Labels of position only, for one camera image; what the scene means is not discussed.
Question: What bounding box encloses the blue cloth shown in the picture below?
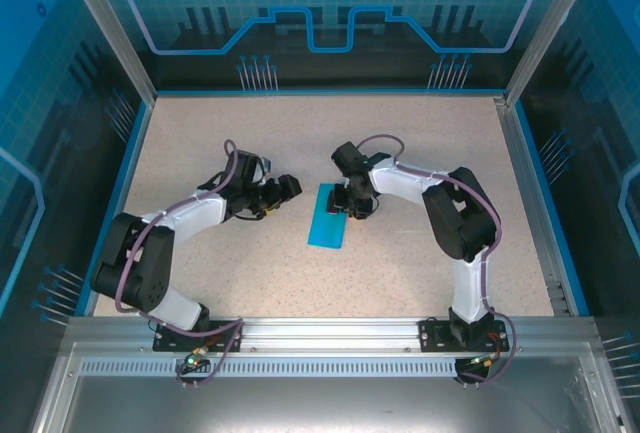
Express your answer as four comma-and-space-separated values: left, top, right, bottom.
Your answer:
306, 182, 352, 250

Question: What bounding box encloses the aluminium mounting rail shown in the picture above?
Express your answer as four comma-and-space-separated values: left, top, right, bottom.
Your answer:
64, 316, 599, 354

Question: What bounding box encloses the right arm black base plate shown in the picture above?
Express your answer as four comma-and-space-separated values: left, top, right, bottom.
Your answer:
418, 317, 507, 353

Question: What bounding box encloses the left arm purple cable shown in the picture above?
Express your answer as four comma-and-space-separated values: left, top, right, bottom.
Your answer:
113, 138, 246, 390

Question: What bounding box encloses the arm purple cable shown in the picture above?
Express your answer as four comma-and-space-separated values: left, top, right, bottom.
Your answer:
113, 138, 246, 390
358, 133, 519, 390

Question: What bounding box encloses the slotted metal cable duct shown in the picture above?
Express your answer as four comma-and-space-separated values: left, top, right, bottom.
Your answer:
78, 358, 585, 378

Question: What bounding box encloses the aluminium side rail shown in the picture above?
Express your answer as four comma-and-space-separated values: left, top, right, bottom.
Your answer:
492, 95, 574, 317

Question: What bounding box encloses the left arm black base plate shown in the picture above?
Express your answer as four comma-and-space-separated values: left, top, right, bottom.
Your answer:
152, 319, 245, 354

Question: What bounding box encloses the cable connector with green light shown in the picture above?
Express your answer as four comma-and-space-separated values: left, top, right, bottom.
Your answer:
467, 352, 502, 369
182, 346, 210, 372

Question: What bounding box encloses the aluminium frame post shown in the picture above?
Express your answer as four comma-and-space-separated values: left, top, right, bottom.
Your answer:
55, 0, 159, 104
502, 0, 604, 107

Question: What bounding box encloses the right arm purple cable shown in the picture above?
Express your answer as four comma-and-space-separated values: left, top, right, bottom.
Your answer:
358, 133, 519, 390

